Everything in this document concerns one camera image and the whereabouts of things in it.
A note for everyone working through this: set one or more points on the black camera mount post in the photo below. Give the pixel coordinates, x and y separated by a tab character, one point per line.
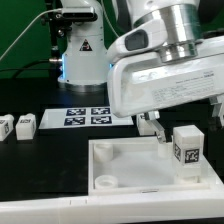
50	20

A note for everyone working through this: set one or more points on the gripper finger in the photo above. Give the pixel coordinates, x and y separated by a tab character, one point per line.
217	102

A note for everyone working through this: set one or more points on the white L-shaped fence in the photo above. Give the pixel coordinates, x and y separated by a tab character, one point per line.
116	209

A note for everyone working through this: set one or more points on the white square tabletop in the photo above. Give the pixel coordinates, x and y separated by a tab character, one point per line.
132	165

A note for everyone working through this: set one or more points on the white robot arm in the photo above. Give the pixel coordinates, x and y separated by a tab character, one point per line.
162	60

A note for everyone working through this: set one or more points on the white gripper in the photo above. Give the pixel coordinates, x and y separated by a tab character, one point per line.
143	83

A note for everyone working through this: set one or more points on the white marker sheet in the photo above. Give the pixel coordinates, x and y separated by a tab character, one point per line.
81	117

